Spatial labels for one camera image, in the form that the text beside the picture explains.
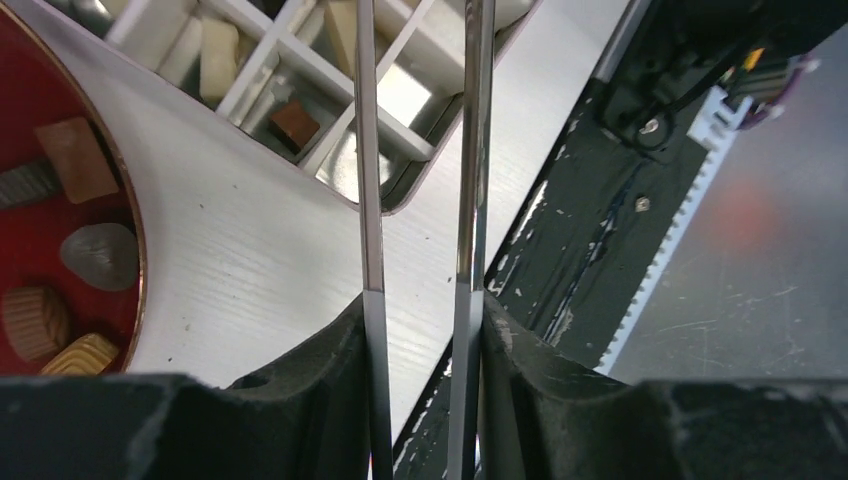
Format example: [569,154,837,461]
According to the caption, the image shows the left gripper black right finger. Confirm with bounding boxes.
[480,296,847,479]

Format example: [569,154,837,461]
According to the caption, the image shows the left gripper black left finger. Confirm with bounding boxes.
[1,299,368,479]

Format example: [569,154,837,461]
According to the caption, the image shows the caramel block chocolate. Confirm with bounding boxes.
[268,99,320,154]

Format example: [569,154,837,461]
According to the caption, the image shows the pink tin box with dividers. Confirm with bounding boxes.
[39,0,545,217]

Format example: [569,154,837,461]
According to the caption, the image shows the silver serving tongs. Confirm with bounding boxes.
[354,1,495,479]

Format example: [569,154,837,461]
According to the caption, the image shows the red round plate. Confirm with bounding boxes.
[1,7,144,372]

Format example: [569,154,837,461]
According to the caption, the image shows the yellow ridged chocolate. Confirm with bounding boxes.
[39,333,120,375]

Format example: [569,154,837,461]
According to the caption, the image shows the grey teardrop chocolate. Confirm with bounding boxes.
[59,223,140,292]

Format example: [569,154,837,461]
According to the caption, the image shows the tan ridged round chocolate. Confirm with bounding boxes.
[1,286,70,362]

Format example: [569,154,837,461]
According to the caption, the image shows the brown chocolate piece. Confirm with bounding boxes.
[34,117,119,205]

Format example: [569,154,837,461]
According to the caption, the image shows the dark ridged chocolate at edge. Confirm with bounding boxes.
[1,157,63,210]

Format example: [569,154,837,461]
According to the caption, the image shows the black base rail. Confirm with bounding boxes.
[392,0,810,480]

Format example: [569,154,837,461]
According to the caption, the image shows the white slotted cable duct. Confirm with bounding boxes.
[594,86,754,376]

